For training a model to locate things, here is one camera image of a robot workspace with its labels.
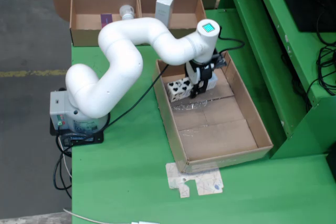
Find purple flat box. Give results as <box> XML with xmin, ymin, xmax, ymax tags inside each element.
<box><xmin>100</xmin><ymin>13</ymin><xmax>115</xmax><ymax>29</ymax></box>

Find black cable bundle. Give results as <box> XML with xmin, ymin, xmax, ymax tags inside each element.
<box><xmin>306</xmin><ymin>11</ymin><xmax>336</xmax><ymax>104</ymax></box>

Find shallow cardboard tray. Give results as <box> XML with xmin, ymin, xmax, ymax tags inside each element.
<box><xmin>152</xmin><ymin>50</ymin><xmax>274</xmax><ymax>174</ymax></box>

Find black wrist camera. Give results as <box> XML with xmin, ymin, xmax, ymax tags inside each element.
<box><xmin>212</xmin><ymin>51</ymin><xmax>228</xmax><ymax>69</ymax></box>

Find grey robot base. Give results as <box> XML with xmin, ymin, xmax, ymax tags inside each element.
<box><xmin>49</xmin><ymin>90</ymin><xmax>111</xmax><ymax>134</ymax></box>

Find black power cables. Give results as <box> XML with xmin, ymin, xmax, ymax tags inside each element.
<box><xmin>54</xmin><ymin>133</ymin><xmax>73</xmax><ymax>200</ymax></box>

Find cow print carton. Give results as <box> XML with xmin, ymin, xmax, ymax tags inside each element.
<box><xmin>167</xmin><ymin>74</ymin><xmax>218</xmax><ymax>103</ymax></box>

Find white plastic bottle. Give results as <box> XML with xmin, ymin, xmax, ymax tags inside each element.
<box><xmin>119</xmin><ymin>4</ymin><xmax>136</xmax><ymax>22</ymax></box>

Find short black wrist cable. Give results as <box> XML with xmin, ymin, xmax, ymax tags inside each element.
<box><xmin>216</xmin><ymin>26</ymin><xmax>246</xmax><ymax>57</ymax></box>

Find tall grey white box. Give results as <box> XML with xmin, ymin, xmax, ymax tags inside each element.
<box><xmin>154</xmin><ymin>0</ymin><xmax>175</xmax><ymax>29</ymax></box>

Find flattened printed paper carton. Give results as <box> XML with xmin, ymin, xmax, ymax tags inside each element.
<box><xmin>165</xmin><ymin>162</ymin><xmax>225</xmax><ymax>199</ymax></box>

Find thin white cable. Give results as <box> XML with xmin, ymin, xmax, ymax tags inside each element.
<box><xmin>62</xmin><ymin>208</ymin><xmax>108</xmax><ymax>224</ymax></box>

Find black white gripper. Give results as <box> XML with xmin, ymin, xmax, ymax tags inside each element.
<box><xmin>184</xmin><ymin>60</ymin><xmax>215</xmax><ymax>99</ymax></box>

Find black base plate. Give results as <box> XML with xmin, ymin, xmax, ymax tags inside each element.
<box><xmin>49</xmin><ymin>115</ymin><xmax>104</xmax><ymax>146</ymax></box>

